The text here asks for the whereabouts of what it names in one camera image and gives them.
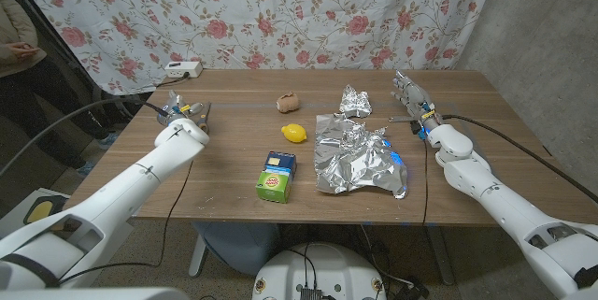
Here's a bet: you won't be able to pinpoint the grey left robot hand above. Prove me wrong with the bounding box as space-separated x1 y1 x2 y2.
156 89 206 127

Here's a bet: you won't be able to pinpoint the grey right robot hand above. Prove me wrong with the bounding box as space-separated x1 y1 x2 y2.
391 69 444 132

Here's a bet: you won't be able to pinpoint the grey orange handled scissors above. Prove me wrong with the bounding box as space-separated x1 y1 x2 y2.
198 101 212 136

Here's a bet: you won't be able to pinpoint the small crumpled aluminum foil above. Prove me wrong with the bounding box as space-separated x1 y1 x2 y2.
338 84 374 119

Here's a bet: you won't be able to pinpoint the large aluminum foil sheet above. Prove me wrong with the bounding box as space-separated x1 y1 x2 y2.
313 112 408 200

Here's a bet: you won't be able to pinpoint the green blue sponge package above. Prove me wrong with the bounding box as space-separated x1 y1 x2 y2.
255 150 298 205

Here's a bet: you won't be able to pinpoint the white power strip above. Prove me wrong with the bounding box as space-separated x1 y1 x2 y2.
164 61 204 79

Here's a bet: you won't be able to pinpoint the brown potato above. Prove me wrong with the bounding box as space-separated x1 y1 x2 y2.
276 91 301 114

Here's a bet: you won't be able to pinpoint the yellow lemon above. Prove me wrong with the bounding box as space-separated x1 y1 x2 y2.
280 123 308 144

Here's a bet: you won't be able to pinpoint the person in beige jacket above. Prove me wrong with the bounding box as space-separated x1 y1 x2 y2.
0 0 121 179

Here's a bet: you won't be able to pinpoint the floral backdrop cloth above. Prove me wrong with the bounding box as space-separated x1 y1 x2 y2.
7 0 501 96

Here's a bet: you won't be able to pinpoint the grey blue stool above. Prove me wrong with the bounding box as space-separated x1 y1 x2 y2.
192 222 280 277

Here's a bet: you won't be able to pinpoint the yellow black floor mat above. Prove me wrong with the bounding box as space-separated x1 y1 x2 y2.
22 195 64 226

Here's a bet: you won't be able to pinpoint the black power adapter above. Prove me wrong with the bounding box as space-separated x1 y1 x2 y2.
396 280 431 300

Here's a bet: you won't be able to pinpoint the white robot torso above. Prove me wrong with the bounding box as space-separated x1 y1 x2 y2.
251 242 388 300

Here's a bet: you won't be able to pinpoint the white robot body panel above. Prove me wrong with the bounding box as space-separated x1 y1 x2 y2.
0 287 191 300

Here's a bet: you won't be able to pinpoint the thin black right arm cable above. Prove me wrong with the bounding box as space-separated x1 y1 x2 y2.
420 138 430 226

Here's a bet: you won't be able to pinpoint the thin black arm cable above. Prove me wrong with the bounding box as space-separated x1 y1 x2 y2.
420 138 430 226
55 159 195 287

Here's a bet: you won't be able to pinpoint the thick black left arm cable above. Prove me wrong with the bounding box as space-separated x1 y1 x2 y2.
0 96 167 178

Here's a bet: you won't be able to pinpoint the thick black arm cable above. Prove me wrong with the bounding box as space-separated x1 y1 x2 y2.
0 96 167 178
441 112 598 203

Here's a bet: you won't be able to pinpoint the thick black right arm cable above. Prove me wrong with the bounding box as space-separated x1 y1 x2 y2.
441 112 598 203

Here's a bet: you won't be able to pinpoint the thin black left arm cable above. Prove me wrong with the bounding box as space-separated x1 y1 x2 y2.
55 159 195 287

